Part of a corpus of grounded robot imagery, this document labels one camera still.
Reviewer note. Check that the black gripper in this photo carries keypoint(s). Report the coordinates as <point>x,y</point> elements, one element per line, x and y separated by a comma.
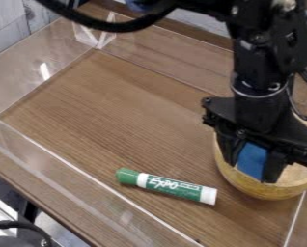
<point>263,122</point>

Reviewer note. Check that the blue rectangular block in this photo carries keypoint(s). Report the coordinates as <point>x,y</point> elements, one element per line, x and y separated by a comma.
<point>251,160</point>

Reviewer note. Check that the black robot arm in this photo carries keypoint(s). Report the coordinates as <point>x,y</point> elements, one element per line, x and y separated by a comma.
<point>267,30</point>

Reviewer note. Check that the brown wooden bowl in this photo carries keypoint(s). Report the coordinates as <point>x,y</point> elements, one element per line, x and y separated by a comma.
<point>291,183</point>

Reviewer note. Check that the green Expo marker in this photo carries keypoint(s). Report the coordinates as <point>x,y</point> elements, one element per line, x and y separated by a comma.
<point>170,186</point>

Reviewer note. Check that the black table leg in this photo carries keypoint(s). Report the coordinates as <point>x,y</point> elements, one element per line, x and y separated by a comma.
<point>30,211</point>

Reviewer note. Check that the clear acrylic tray wall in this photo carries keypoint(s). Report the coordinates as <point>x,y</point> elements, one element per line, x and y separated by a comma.
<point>87,109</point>

